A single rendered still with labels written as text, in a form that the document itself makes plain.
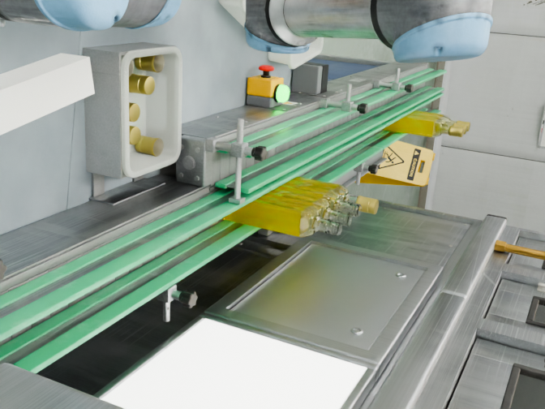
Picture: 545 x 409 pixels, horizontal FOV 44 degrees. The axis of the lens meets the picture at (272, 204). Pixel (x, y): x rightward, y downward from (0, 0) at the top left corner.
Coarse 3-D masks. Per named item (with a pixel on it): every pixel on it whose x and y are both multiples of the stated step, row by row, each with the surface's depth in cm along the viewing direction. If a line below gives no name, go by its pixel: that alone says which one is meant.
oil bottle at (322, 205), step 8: (272, 192) 146; (280, 192) 146; (288, 192) 147; (296, 192) 147; (296, 200) 142; (304, 200) 142; (312, 200) 142; (320, 200) 143; (320, 208) 140; (328, 208) 142; (320, 216) 141
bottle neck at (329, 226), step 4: (320, 220) 136; (324, 220) 136; (328, 220) 136; (332, 220) 136; (316, 224) 136; (320, 224) 136; (324, 224) 136; (328, 224) 135; (332, 224) 135; (336, 224) 135; (340, 224) 135; (316, 228) 136; (320, 228) 136; (324, 228) 136; (328, 228) 135; (332, 228) 135; (336, 228) 134; (340, 228) 137; (324, 232) 136; (328, 232) 136; (332, 232) 135; (336, 232) 135; (340, 232) 136
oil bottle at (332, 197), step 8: (288, 184) 151; (296, 184) 151; (304, 184) 152; (304, 192) 147; (312, 192) 147; (320, 192) 147; (328, 192) 147; (336, 192) 148; (328, 200) 145; (336, 200) 146; (336, 208) 146
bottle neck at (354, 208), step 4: (340, 200) 147; (340, 204) 146; (344, 204) 146; (348, 204) 145; (352, 204) 145; (356, 204) 145; (360, 204) 145; (340, 208) 146; (344, 208) 145; (348, 208) 145; (352, 208) 145; (356, 208) 144; (360, 208) 146; (348, 212) 145; (352, 212) 145; (356, 212) 144; (360, 212) 146; (352, 216) 146; (356, 216) 145
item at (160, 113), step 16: (160, 48) 120; (176, 48) 125; (128, 64) 113; (176, 64) 127; (128, 80) 114; (160, 80) 129; (176, 80) 128; (128, 96) 115; (144, 96) 130; (160, 96) 130; (176, 96) 129; (128, 112) 116; (144, 112) 132; (160, 112) 131; (176, 112) 130; (128, 128) 116; (144, 128) 133; (160, 128) 132; (176, 128) 131; (128, 144) 117; (176, 144) 132; (128, 160) 118; (144, 160) 127; (160, 160) 129; (176, 160) 132; (128, 176) 120
